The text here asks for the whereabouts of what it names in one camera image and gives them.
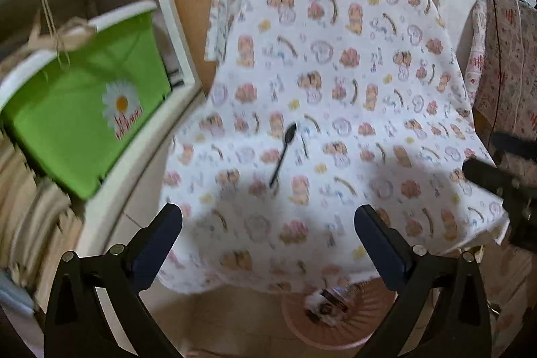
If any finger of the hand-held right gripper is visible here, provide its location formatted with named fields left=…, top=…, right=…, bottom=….
left=490, top=132, right=537, bottom=162
left=462, top=158, right=522, bottom=197

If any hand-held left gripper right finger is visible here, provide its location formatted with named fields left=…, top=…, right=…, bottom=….
left=353, top=204, right=491, bottom=358

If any white cable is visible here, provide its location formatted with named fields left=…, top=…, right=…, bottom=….
left=509, top=0, right=527, bottom=119

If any pink printed cloth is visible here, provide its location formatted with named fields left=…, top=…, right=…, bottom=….
left=469, top=0, right=537, bottom=174

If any white shelf frame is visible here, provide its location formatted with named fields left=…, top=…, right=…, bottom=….
left=0, top=0, right=207, bottom=336

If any black cable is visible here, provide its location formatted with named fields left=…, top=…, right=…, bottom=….
left=477, top=0, right=505, bottom=134

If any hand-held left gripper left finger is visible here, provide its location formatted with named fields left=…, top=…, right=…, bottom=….
left=44, top=204, right=184, bottom=358

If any stack of beige boards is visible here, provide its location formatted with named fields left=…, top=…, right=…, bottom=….
left=0, top=132, right=82, bottom=302

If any pink plastic basket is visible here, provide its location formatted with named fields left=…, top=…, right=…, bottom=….
left=280, top=282, right=400, bottom=351

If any white bear-print table cloth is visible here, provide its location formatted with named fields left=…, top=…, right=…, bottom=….
left=159, top=0, right=511, bottom=296

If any black plastic spoon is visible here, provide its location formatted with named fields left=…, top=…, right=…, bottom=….
left=268, top=122, right=298, bottom=188

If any green daisy storage box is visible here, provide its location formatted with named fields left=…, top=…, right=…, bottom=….
left=0, top=1, right=172, bottom=200

